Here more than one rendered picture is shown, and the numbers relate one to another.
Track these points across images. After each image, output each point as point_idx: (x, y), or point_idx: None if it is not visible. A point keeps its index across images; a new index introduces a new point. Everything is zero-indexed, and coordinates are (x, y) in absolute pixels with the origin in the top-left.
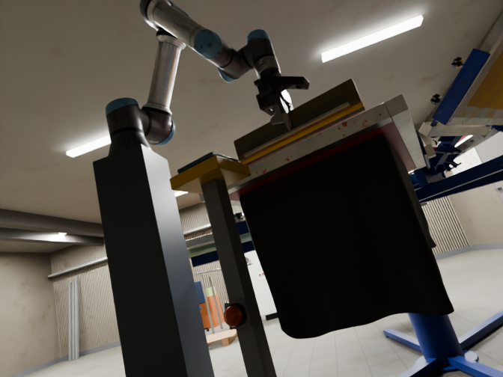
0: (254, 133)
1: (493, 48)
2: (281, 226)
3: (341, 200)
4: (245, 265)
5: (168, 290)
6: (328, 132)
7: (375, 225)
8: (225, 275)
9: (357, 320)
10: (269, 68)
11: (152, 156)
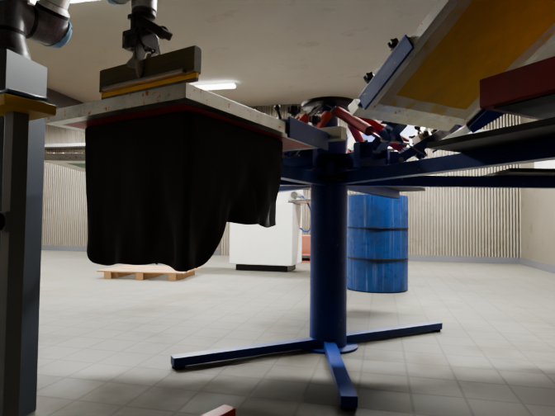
0: (116, 69)
1: (420, 42)
2: (106, 166)
3: (148, 158)
4: (24, 188)
5: (0, 193)
6: (135, 95)
7: (163, 188)
8: (3, 191)
9: (133, 260)
10: (139, 7)
11: (21, 63)
